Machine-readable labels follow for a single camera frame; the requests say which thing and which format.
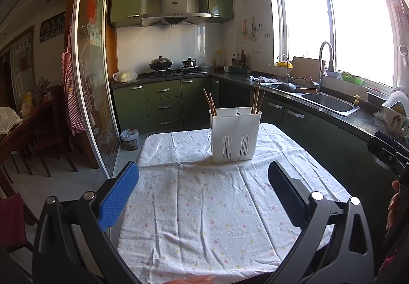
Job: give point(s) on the green lower cabinets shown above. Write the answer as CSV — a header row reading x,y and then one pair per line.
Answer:
x,y
338,143

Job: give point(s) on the black wok with lid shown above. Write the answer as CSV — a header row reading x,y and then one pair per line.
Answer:
x,y
160,63

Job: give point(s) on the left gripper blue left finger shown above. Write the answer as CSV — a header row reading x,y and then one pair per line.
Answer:
x,y
116,197

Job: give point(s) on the wooden cutting board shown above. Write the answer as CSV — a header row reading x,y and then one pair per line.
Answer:
x,y
306,67

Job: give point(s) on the tall steel kitchen faucet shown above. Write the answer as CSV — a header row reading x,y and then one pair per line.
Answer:
x,y
321,62

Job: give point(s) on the condiment bottles group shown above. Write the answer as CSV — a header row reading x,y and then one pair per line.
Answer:
x,y
239,60

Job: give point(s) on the white plastic utensil holder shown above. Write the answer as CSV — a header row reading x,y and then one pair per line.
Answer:
x,y
233,138

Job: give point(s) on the light wooden chopstick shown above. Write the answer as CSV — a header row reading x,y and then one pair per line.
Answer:
x,y
213,108

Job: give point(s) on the white plastic bag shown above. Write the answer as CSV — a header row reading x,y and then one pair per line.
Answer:
x,y
126,76

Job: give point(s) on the black pan with wooden handle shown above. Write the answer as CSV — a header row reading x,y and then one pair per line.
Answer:
x,y
295,88

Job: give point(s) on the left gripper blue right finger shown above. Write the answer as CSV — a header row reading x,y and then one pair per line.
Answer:
x,y
292,194

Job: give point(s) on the dark red-tipped chopstick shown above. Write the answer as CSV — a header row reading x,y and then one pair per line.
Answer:
x,y
255,97

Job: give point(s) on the person's right hand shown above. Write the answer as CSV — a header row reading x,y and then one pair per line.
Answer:
x,y
392,208

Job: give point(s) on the white floral tablecloth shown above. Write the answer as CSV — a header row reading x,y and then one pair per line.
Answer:
x,y
188,216

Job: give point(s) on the small trash bin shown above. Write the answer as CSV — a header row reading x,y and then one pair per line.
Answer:
x,y
130,138

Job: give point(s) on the small steel faucet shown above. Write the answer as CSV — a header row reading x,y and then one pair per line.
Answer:
x,y
283,61

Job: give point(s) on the glass sliding door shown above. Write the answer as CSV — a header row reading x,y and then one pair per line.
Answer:
x,y
88,39

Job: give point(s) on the stainless steel sink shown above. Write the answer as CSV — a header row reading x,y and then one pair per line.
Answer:
x,y
332,104

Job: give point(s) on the wooden chopstick pair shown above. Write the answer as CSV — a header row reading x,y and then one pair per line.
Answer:
x,y
260,103

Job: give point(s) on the wooden dining table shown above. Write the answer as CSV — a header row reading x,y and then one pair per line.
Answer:
x,y
20,136

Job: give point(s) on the steel range hood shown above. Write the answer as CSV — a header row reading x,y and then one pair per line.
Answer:
x,y
174,12

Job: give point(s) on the steel pot on stove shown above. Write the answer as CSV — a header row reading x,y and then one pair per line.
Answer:
x,y
189,63

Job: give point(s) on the crumpled dish cloth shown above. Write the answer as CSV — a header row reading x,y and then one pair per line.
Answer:
x,y
261,79

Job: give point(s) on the red checkered apron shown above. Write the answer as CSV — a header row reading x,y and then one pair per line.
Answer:
x,y
75,120

